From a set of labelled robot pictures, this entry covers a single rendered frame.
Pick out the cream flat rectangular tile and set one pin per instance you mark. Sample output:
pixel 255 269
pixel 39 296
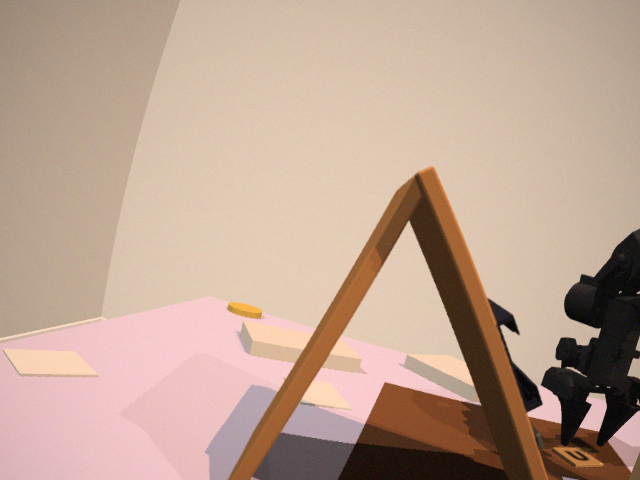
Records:
pixel 286 345
pixel 446 371

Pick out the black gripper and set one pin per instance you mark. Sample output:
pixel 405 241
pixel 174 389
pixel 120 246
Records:
pixel 609 367

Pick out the orange flat disc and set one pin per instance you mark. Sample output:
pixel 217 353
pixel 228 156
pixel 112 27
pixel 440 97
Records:
pixel 245 310

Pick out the orange letter tile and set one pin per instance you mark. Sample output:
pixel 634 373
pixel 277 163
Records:
pixel 577 457

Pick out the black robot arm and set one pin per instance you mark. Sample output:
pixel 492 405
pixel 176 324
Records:
pixel 596 302

